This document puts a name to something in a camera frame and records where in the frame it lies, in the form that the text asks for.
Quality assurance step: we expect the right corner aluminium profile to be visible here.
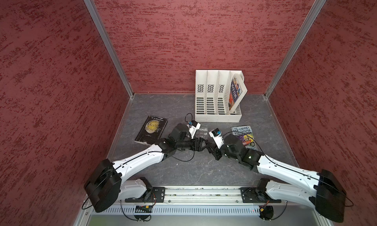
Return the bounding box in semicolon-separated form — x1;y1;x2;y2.
264;0;327;100

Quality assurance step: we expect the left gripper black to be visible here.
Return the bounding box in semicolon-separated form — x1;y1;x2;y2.
176;136;210;152

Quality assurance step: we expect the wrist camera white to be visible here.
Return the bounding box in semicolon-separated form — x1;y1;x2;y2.
188;120;201;139
209;128;224;149

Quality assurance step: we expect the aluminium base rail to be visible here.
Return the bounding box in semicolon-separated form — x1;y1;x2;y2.
83;185;323;206

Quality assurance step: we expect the blue book in organizer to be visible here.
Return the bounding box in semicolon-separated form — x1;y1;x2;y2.
228;74;247;114

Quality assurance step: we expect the left corner aluminium profile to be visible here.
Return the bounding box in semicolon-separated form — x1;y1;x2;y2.
83;0;134;99

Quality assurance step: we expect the black hardcover Maugham book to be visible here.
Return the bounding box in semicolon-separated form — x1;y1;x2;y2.
135;116;168;145

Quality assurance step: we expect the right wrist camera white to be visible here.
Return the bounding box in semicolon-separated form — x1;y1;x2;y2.
209;128;224;149

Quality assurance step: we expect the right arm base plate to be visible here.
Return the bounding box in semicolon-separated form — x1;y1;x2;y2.
240;187;281;204

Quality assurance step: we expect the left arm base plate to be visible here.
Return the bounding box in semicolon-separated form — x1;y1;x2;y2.
125;187;166;203

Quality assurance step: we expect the Treehouse paperback book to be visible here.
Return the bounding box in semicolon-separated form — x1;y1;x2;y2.
231;125;257;150

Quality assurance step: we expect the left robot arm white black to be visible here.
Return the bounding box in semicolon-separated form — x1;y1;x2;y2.
83;121;205;213

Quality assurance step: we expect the corner aluminium profile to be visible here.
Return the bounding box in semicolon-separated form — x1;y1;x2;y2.
83;0;134;99
264;0;327;100

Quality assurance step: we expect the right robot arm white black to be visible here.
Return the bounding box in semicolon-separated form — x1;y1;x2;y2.
209;129;347;223

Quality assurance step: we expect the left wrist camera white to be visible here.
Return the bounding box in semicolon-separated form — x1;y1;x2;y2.
188;120;201;139

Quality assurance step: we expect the white magazine file organizer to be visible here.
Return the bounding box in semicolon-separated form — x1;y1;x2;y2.
194;70;247;123

